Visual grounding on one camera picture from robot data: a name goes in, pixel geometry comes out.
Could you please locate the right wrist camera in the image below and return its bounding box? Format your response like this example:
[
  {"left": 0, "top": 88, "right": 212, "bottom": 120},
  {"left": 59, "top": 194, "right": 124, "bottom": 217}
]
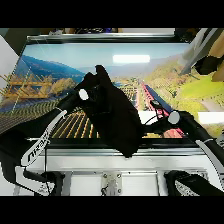
[{"left": 149, "top": 99, "right": 166, "bottom": 116}]

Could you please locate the black garment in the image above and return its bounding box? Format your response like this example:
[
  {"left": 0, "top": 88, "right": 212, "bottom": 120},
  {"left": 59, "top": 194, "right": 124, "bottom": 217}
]
[{"left": 194, "top": 55, "right": 224, "bottom": 76}]

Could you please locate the stack of brown clothes hangers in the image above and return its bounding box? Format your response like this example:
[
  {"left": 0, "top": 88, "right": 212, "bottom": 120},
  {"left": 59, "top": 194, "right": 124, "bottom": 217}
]
[{"left": 0, "top": 73, "right": 53, "bottom": 100}]

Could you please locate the brown garment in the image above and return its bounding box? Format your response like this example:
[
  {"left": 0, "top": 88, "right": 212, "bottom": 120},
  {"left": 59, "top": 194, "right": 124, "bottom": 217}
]
[{"left": 207, "top": 29, "right": 224, "bottom": 83}]

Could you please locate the grey garment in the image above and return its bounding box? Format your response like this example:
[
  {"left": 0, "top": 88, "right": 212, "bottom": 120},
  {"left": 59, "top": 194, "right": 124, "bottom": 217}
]
[{"left": 179, "top": 28, "right": 218, "bottom": 76}]

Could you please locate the black long-sleeved shirt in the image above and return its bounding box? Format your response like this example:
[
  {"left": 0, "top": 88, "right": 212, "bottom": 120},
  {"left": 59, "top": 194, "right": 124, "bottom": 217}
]
[{"left": 74, "top": 64, "right": 146, "bottom": 159}]

